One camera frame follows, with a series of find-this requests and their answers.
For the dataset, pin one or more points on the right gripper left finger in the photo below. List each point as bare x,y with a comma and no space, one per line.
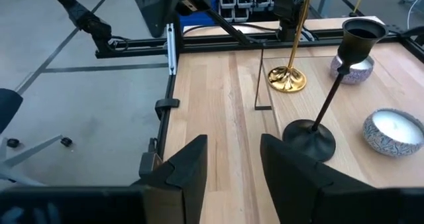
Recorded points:
99,207

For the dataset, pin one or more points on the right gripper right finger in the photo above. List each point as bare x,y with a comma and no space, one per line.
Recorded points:
331,207

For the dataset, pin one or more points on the black candlestick holder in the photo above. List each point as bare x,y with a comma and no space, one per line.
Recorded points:
308,141

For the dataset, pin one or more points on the blue floral candle tin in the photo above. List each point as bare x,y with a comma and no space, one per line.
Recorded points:
394,131

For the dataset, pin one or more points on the gold candlestick holder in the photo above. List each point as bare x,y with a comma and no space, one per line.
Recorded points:
286,79

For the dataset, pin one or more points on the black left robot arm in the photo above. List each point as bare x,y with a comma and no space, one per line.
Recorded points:
288,5

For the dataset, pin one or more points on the purple patterned candle tin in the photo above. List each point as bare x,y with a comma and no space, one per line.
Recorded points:
348,76

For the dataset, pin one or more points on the grey office chair base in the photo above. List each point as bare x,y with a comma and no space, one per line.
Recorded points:
33,151

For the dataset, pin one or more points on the black bulky equipment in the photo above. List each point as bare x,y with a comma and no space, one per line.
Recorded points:
159,8

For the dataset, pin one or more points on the grey bin rack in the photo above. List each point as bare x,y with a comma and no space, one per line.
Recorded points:
238,2

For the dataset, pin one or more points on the black frame clamp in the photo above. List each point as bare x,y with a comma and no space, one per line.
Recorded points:
149,161
167,106

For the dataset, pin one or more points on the silver bracket strip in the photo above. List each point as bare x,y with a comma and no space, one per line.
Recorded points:
171,51

